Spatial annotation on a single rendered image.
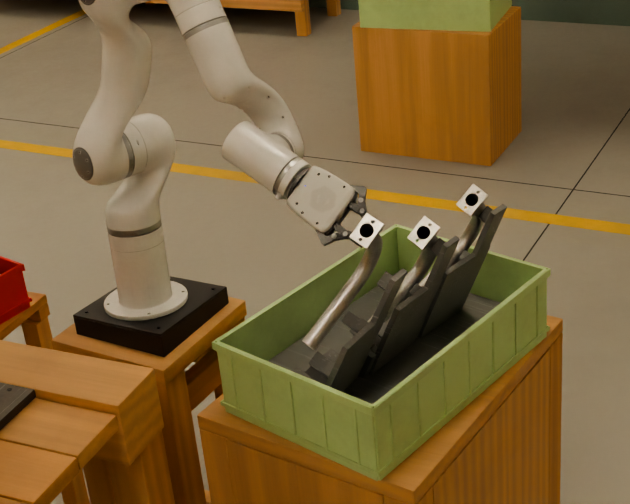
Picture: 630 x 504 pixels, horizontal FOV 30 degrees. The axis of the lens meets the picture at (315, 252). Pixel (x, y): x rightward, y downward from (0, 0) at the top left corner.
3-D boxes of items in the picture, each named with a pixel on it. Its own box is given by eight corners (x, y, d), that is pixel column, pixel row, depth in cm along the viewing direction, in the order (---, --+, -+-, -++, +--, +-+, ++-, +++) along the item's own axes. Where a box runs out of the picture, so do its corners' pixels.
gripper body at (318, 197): (275, 199, 211) (323, 233, 208) (308, 154, 212) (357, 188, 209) (284, 208, 219) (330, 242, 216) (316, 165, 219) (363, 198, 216)
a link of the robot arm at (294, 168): (267, 190, 212) (280, 199, 211) (296, 151, 212) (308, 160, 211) (277, 201, 220) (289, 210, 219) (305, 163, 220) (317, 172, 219)
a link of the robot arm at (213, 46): (221, 30, 228) (283, 172, 230) (173, 39, 215) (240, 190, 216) (255, 11, 223) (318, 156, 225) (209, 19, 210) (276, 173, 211)
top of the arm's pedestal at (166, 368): (140, 289, 287) (137, 275, 285) (247, 314, 272) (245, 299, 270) (53, 354, 263) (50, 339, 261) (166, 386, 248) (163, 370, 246)
